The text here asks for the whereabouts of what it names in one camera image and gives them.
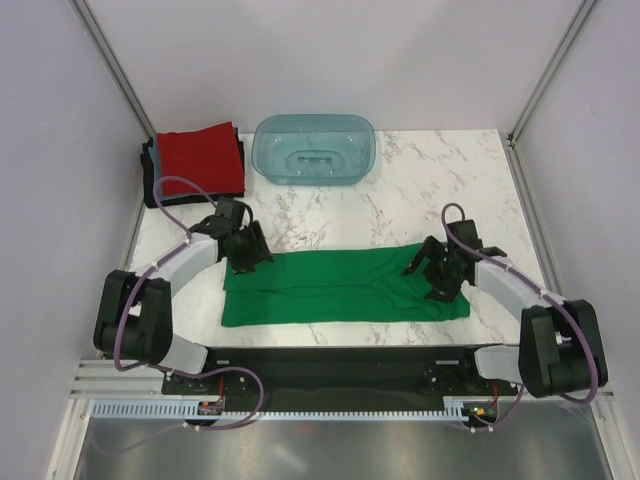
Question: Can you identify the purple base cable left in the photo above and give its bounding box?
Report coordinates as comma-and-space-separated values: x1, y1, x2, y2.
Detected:
94, 364, 266, 456

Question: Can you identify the black folded t shirt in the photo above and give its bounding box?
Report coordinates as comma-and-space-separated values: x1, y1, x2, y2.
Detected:
140, 127, 246, 209

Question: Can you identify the aluminium rail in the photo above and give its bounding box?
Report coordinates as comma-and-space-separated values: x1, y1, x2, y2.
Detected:
596, 382, 614, 399
70, 360, 164, 399

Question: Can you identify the aluminium rail left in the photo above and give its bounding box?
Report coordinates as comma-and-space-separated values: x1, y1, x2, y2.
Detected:
70, 360, 164, 399

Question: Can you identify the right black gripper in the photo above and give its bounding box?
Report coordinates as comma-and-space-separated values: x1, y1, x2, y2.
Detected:
401, 234, 464, 303

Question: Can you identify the right aluminium frame post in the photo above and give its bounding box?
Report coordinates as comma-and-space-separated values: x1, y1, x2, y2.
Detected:
507, 0, 601, 144

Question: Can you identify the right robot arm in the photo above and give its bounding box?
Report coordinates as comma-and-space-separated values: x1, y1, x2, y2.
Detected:
404, 220, 609, 403

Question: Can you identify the aluminium frame post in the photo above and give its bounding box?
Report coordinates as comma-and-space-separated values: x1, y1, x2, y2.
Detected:
69, 0, 156, 137
507, 0, 601, 144

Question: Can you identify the aluminium rail right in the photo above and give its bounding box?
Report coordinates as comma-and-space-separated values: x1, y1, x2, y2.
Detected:
596, 382, 614, 399

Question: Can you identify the white slotted cable duct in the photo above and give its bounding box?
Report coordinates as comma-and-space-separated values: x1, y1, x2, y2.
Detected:
90, 397, 496, 422

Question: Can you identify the blue folded t shirt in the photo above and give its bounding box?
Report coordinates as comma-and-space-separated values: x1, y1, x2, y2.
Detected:
147, 137, 203, 206

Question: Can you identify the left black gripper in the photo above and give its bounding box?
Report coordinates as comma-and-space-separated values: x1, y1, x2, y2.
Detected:
226, 220, 274, 275

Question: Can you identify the red folded t shirt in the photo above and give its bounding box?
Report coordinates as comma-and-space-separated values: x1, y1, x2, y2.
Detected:
156, 122, 245, 194

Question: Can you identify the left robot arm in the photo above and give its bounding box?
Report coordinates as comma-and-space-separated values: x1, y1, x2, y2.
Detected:
93, 197, 273, 393

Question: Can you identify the green t shirt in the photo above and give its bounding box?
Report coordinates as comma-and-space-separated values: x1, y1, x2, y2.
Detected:
221, 243, 471, 328

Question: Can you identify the left aluminium frame post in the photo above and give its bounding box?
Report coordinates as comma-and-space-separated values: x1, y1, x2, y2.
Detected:
69, 0, 156, 137

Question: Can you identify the teal plastic bin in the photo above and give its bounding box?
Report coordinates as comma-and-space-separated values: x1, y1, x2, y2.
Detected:
251, 114, 376, 186

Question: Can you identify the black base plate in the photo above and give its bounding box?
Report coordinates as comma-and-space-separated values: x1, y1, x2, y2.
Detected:
162, 346, 516, 411

